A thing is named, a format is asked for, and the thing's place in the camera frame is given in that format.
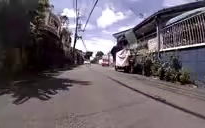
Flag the overhead wires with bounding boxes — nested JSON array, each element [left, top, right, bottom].
[[71, 0, 101, 51]]

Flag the row of bushes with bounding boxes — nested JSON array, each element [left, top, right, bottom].
[[132, 54, 205, 89]]

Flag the utility pole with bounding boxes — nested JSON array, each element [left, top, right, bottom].
[[72, 0, 81, 56]]

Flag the building with white railing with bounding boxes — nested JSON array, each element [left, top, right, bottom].
[[110, 0, 205, 83]]

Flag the grey asphalt road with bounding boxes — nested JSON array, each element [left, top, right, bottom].
[[0, 63, 205, 128]]

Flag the red vehicle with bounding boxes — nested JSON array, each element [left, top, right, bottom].
[[101, 54, 111, 67]]

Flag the dark building with balcony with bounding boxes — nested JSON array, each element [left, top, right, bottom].
[[0, 0, 85, 81]]

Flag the distant trees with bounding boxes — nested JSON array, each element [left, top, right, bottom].
[[84, 50, 105, 64]]

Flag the covered vehicle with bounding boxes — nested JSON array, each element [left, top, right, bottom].
[[114, 48, 136, 73]]

